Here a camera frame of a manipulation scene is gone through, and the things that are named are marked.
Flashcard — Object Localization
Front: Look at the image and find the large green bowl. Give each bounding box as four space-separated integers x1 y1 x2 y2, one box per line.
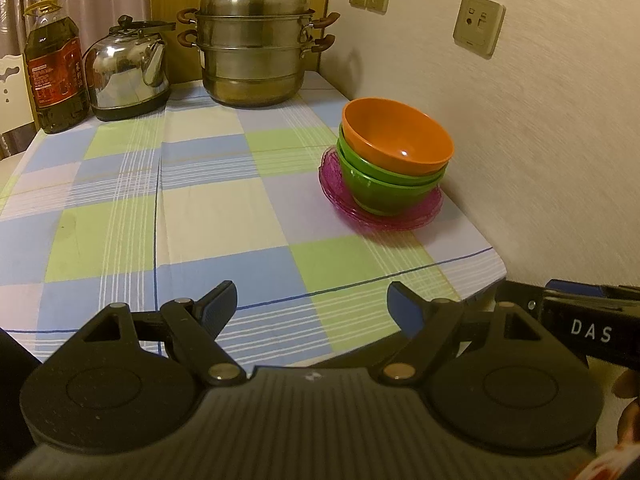
336 122 447 188

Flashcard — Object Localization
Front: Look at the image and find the white chair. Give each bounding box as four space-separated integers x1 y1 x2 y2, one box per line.
0 52 36 133

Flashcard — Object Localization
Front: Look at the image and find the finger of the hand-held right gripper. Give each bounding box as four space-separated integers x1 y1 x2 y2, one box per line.
545 279 640 304
495 280 546 322

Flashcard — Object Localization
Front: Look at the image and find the checked pastel tablecloth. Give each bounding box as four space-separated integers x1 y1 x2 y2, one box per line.
0 71 507 368

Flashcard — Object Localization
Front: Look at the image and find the small green bowl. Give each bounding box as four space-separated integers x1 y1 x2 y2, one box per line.
336 140 444 217

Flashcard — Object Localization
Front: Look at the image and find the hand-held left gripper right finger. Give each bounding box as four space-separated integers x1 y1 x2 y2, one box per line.
381 281 544 381

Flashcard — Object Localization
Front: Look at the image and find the pink transparent plate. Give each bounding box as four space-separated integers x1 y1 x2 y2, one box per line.
321 146 444 228
319 147 445 233
324 145 443 223

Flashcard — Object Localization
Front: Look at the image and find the stainless steel kettle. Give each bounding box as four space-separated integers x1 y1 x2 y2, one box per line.
82 15 177 122

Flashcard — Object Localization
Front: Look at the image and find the stainless steel steamer pot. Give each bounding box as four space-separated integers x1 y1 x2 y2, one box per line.
176 0 341 108

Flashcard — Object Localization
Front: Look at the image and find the orange bowl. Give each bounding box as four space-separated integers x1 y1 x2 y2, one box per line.
341 97 455 177

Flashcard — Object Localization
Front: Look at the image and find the cooking oil bottle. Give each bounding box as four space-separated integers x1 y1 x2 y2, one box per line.
24 0 91 135

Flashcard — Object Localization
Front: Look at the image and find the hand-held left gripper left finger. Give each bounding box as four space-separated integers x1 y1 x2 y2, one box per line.
82 280 247 387

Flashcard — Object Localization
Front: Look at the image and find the beige wall socket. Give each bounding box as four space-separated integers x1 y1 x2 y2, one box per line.
452 0 506 58

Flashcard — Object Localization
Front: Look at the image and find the person's right hand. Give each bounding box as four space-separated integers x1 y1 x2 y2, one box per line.
612 367 640 448

